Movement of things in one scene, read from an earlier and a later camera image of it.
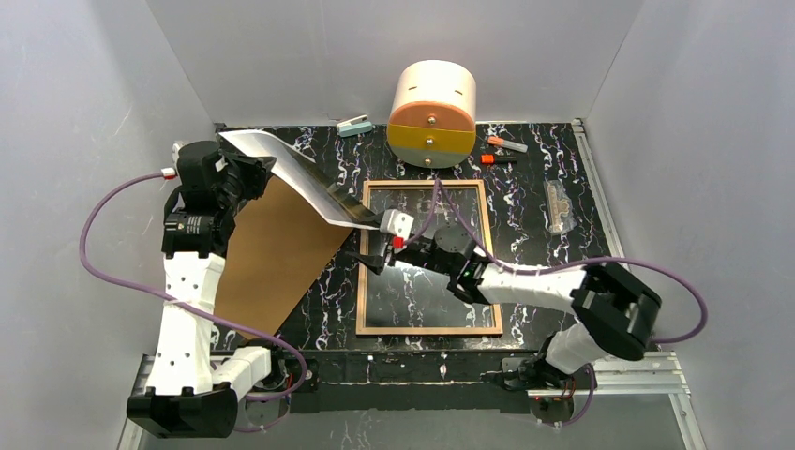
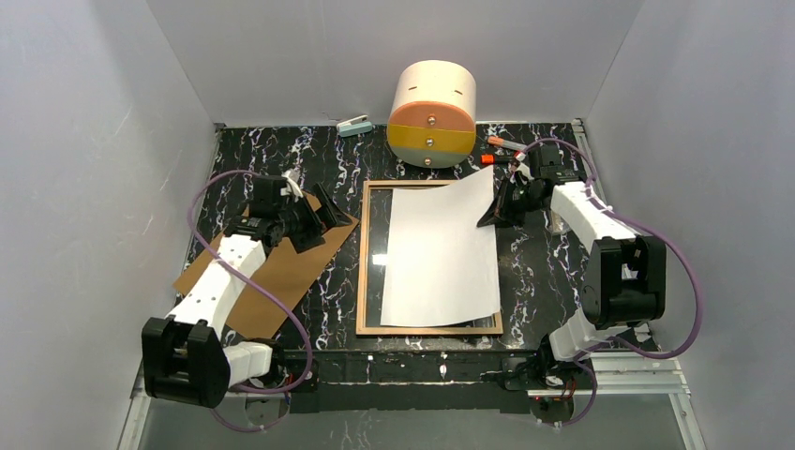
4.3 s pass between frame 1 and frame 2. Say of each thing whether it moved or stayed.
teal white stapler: stayed
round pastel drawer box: stayed
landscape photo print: moved
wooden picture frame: stayed
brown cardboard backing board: moved
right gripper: moved
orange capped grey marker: stayed
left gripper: moved
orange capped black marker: stayed
